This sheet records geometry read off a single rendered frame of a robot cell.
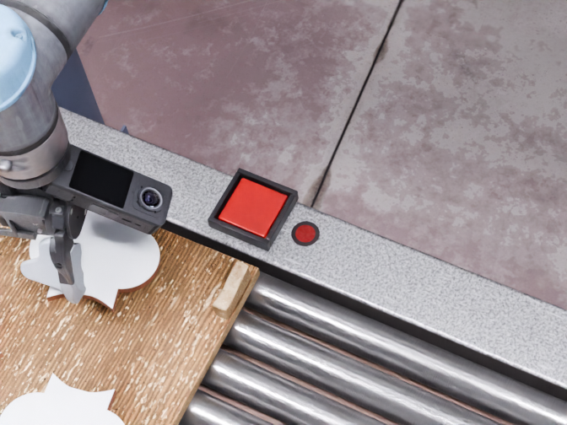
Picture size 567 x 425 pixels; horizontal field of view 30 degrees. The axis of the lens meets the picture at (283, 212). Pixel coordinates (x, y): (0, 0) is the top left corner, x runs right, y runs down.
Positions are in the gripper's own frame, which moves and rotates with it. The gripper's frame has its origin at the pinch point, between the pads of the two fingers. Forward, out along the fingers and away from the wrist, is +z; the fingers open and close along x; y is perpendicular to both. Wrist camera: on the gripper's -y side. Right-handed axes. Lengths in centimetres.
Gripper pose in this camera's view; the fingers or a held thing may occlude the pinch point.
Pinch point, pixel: (94, 253)
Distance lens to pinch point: 111.5
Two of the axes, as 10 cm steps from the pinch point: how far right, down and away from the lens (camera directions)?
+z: 0.4, 4.8, 8.8
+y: -9.8, -1.3, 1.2
